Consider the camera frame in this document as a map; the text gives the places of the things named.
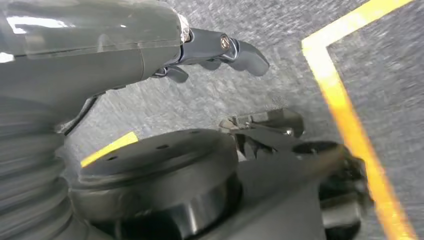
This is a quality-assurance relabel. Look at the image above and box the black robot lower body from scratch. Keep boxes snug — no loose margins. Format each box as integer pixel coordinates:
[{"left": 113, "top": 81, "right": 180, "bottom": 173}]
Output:
[{"left": 67, "top": 107, "right": 374, "bottom": 240}]

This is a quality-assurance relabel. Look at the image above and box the yellow floor tape rectangle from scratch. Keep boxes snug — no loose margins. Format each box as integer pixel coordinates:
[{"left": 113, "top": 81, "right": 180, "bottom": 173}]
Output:
[{"left": 80, "top": 0, "right": 419, "bottom": 240}]

